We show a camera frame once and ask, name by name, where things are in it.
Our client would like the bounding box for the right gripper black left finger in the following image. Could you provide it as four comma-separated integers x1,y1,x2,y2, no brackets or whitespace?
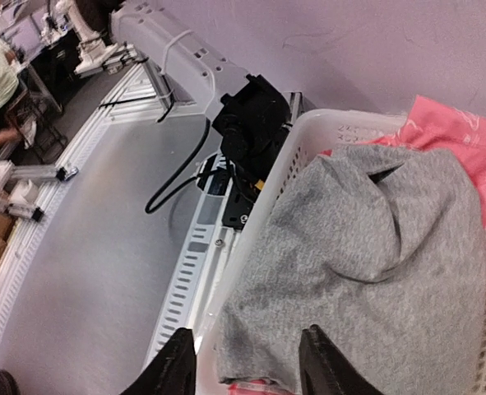
122,328,197,395

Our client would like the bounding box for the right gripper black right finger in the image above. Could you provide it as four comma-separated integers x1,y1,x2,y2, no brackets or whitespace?
299,324,382,395

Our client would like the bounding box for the grey garment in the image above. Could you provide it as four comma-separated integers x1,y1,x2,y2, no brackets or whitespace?
215,145,486,394

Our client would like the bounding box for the white plastic mesh basket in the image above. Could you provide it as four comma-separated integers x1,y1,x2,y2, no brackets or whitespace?
196,109,486,394

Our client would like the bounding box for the pink printed garment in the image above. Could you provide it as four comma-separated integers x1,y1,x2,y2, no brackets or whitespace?
316,95,486,231

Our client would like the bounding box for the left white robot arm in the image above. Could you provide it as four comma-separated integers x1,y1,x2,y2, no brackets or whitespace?
111,1,248,119

